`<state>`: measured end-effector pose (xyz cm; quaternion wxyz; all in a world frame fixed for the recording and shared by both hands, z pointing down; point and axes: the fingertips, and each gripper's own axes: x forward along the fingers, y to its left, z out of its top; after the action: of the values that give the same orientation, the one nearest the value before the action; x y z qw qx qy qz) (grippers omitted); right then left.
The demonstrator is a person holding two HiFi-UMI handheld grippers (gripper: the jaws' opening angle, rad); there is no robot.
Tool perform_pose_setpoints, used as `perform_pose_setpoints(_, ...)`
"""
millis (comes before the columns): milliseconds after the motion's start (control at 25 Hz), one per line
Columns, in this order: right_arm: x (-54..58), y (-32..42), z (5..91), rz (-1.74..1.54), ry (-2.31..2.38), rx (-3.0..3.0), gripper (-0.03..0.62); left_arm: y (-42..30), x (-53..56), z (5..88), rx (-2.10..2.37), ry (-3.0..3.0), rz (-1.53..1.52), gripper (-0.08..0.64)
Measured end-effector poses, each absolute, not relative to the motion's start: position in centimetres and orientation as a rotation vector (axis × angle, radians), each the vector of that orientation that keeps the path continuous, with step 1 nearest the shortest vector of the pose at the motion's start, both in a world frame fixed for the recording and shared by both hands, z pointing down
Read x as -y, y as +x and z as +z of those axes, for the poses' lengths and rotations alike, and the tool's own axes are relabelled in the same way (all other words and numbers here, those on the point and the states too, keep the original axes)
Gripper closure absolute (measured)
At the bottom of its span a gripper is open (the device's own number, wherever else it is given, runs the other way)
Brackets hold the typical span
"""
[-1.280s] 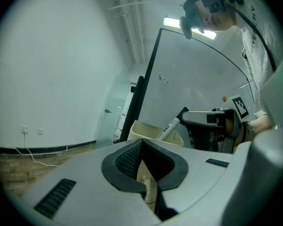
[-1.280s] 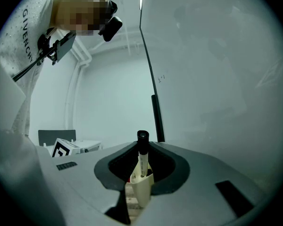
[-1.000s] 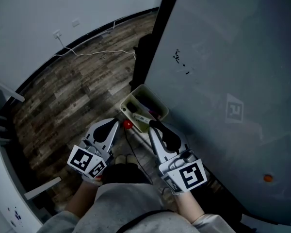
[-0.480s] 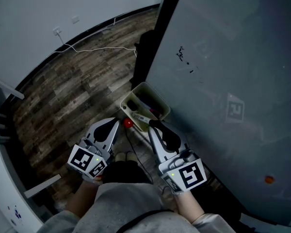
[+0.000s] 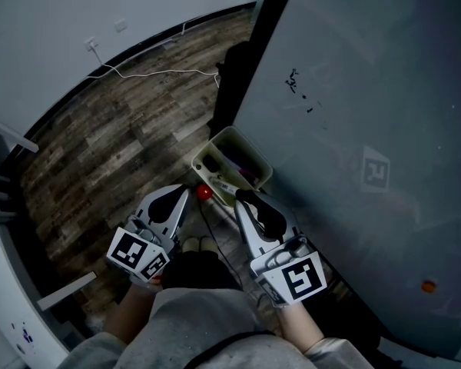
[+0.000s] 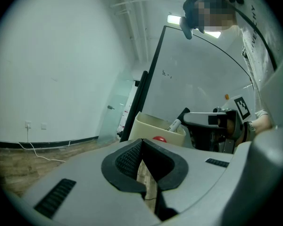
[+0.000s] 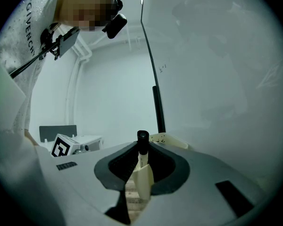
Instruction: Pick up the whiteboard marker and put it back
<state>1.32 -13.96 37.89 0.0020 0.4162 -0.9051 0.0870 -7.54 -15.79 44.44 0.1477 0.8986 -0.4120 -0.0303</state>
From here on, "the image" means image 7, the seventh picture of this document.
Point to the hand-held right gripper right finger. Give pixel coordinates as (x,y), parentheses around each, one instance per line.
(198,187)

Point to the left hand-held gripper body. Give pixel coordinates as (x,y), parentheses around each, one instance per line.
(61,147)

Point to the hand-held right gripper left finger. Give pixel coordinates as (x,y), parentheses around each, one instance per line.
(85,187)

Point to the white marker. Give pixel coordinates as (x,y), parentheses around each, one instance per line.
(143,142)

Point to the person's left forearm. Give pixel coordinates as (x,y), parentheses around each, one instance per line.
(29,138)

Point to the large whiteboard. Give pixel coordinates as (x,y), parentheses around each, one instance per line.
(214,55)

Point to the grey desk partition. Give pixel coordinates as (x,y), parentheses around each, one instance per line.
(57,132)

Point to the person's white t-shirt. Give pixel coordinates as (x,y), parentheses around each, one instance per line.
(14,43)

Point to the white ceiling conduit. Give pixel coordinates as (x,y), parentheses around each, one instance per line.
(118,41)

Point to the person's head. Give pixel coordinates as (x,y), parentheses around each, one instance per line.
(87,8)

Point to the white wall pipes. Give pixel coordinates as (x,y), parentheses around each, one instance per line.
(83,53)

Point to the black chest mount device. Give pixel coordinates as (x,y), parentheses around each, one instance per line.
(66,41)

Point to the black head camera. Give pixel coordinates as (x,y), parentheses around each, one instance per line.
(116,25)

